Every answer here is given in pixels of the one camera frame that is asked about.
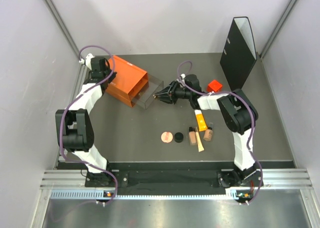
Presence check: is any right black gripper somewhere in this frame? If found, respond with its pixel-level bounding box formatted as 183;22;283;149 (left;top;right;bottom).
156;81;193;105

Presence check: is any clear drawer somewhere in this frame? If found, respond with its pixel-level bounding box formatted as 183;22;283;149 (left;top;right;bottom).
131;74;164;109

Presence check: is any orange drawer box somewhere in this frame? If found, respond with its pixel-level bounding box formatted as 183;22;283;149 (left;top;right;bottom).
106;56;149;107

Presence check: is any small black jar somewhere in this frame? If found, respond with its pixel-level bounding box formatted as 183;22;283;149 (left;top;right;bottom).
173;132;184;143

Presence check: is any yellow cream tube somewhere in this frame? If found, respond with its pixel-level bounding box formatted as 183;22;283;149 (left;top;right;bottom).
194;110;208;132

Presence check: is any tall foundation bottle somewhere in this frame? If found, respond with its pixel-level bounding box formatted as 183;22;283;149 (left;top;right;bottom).
188;127;197;145

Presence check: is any short foundation bottle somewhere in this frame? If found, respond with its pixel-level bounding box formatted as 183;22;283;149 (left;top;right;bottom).
203;123;214;141

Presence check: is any beige concealer tube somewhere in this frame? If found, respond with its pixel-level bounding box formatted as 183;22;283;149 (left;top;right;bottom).
195;127;205;152

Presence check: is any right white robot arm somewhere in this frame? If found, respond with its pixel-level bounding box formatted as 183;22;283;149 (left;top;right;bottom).
154;74;258;188

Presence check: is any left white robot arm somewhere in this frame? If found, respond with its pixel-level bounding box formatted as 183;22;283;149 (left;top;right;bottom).
55;54;117;187

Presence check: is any small red cube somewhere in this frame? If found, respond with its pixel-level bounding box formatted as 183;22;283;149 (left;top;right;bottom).
206;80;223;93

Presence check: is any black file holder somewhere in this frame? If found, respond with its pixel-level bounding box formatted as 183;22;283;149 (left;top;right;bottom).
220;17;257;90

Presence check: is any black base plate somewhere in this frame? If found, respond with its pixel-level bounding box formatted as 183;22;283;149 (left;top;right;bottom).
85;168;263;189

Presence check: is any white slotted cable duct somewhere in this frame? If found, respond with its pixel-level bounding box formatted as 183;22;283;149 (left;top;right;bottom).
50;189;249;200

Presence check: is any aluminium front rail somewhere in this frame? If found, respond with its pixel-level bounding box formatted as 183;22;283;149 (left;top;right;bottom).
40;168;312;189

